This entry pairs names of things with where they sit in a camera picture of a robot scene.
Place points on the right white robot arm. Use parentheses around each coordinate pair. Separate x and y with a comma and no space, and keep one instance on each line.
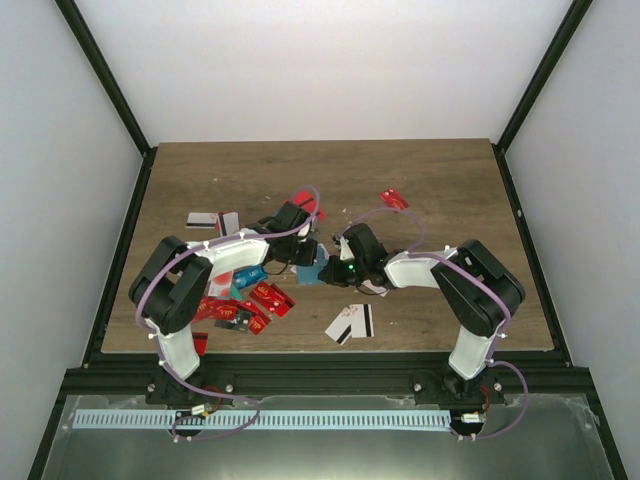
(481,292)

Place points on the black frame post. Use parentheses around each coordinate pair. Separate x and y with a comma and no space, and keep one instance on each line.
(92,52)
(560,41)

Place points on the white card black stripe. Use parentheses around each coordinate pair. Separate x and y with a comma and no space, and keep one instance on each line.
(202,220)

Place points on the black frame post right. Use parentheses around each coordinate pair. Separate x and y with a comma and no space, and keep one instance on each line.
(560,41)

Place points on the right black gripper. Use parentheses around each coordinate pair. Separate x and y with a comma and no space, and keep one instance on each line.
(335,276)

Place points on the blue VIP card lower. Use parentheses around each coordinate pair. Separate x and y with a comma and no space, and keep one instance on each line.
(249,276)

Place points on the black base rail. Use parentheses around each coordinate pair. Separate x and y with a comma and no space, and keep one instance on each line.
(260,375)

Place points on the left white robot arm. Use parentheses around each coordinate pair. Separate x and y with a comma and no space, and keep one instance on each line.
(168,289)

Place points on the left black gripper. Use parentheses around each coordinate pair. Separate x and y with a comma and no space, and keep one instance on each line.
(308,257)

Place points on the red VIP card left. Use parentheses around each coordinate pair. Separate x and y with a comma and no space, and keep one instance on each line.
(216,309)

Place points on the red vip card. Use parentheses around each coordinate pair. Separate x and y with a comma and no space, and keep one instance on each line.
(257,319)
(216,309)

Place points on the teal card holder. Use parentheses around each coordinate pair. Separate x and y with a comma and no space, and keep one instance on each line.
(309,275)

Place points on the white card vertical stripe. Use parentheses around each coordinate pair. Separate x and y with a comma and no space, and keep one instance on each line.
(227,223)

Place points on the striped sunset card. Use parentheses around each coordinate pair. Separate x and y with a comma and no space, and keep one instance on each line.
(346,324)
(364,321)

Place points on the black frame post left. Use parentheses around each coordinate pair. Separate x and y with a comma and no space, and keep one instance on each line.
(92,52)

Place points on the white VIP sunset card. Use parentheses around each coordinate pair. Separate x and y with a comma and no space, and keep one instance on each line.
(373,289)

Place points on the red card white logo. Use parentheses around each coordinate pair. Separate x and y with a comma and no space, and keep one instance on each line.
(272,299)

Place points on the red stripe card front edge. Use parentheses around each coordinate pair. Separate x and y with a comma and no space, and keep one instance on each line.
(200,341)

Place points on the light blue slotted rail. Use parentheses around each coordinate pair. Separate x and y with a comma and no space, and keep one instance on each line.
(422,420)

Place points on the red card far right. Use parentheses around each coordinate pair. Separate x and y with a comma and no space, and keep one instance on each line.
(393,199)

